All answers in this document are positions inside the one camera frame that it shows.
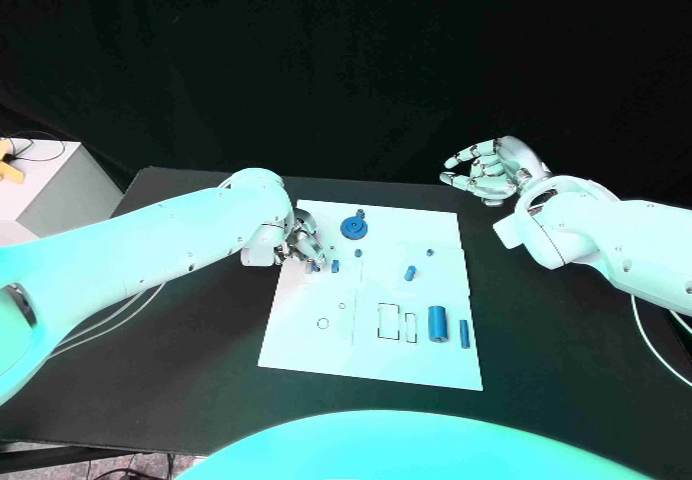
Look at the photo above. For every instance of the blue gear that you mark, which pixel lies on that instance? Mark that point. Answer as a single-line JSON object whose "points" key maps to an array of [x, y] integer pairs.
{"points": [[353, 227]]}

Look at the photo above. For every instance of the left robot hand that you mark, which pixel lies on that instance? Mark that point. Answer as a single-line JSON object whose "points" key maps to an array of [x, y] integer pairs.
{"points": [[304, 240]]}

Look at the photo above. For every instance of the thick blue long cylinder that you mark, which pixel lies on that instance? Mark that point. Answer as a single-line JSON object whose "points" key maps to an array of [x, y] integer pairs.
{"points": [[438, 323]]}

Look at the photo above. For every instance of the white task board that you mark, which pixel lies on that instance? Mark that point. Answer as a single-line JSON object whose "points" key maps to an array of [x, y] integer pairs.
{"points": [[389, 337]]}

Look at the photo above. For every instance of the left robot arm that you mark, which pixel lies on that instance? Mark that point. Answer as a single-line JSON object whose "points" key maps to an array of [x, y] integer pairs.
{"points": [[134, 240]]}

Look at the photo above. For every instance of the blue short cylinder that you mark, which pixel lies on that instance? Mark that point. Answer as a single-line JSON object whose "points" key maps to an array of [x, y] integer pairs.
{"points": [[409, 273]]}

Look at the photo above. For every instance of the white cabinet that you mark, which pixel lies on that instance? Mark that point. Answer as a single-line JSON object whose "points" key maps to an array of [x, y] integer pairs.
{"points": [[48, 187]]}

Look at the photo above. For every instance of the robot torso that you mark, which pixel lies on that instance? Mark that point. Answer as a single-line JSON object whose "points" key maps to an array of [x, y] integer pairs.
{"points": [[411, 450]]}

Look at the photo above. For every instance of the blue block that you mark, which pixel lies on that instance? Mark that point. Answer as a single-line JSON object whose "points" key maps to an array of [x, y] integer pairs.
{"points": [[334, 266], [311, 267]]}

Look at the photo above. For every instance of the thin blue long cylinder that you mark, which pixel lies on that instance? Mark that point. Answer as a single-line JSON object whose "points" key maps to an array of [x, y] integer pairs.
{"points": [[463, 333]]}

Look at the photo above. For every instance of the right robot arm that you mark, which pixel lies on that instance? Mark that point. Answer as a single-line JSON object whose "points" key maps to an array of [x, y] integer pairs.
{"points": [[588, 232]]}

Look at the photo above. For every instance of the yellow tool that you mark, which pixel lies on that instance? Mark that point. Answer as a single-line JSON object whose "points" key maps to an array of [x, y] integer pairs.
{"points": [[7, 165]]}

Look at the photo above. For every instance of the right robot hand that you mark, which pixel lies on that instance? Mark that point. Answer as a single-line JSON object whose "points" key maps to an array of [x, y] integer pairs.
{"points": [[502, 168]]}

